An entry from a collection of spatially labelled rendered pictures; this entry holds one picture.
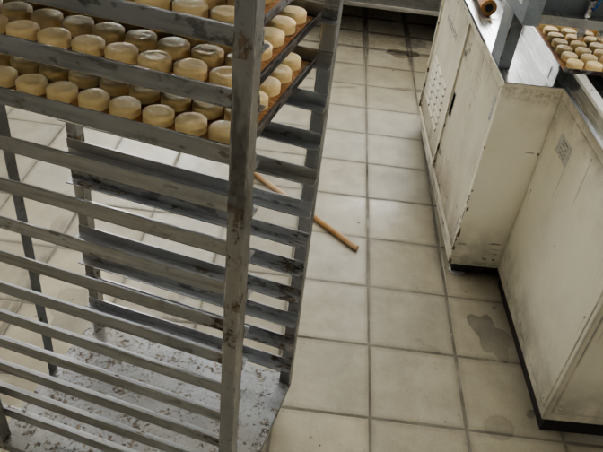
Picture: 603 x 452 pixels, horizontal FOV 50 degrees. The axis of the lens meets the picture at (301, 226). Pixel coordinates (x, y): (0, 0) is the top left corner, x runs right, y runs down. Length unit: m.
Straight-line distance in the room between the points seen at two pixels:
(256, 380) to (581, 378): 0.92
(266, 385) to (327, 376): 0.30
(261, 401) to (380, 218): 1.23
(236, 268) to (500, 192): 1.49
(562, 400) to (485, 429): 0.25
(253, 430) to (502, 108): 1.26
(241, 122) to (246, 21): 0.14
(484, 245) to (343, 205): 0.69
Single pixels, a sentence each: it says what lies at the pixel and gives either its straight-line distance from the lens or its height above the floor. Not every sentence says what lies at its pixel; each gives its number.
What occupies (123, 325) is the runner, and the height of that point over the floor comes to 0.69.
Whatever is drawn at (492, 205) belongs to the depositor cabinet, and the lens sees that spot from 2.41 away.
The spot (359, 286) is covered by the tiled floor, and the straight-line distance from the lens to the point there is 2.48.
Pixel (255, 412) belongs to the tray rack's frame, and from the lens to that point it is 1.86.
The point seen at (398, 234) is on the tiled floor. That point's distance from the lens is 2.77.
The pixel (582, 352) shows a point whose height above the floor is 0.38.
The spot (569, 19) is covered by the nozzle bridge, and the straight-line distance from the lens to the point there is 2.18.
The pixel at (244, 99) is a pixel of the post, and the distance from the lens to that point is 0.88.
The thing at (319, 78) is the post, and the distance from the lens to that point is 1.34.
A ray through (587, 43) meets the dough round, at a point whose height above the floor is 0.91.
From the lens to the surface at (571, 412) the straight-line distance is 2.14.
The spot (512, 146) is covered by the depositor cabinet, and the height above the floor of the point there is 0.62.
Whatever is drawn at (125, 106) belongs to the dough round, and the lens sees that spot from 1.07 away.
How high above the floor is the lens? 1.64
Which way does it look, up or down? 37 degrees down
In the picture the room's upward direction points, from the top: 7 degrees clockwise
